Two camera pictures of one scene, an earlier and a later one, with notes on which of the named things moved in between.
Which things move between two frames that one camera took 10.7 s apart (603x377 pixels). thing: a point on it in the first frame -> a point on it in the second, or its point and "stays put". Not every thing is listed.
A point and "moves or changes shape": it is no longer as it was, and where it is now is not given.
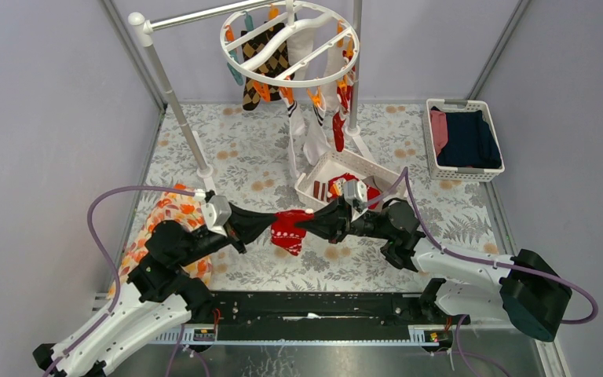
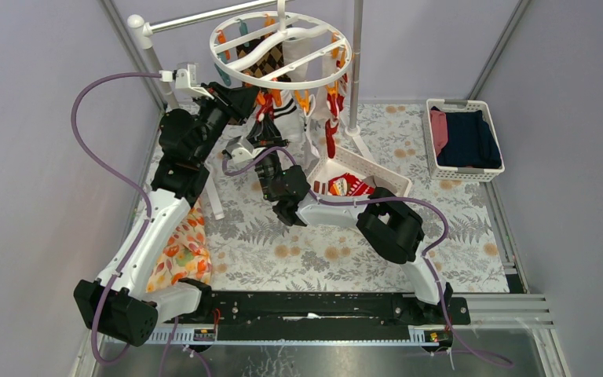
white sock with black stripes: x=317 y=143 moves or changes shape
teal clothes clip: x=236 y=75 -> x=224 y=76
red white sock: x=344 y=93 -> x=334 y=101
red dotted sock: x=285 y=233 -> x=266 y=111
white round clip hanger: x=290 y=44 moves or changes shape
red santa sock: x=336 y=184 stays put
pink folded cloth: x=439 y=122 stays put
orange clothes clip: x=263 y=90 -> x=277 y=94
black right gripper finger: x=333 y=221 -> x=264 y=133
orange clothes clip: x=317 y=98 -> x=305 y=101
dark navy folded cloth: x=470 y=141 stays put
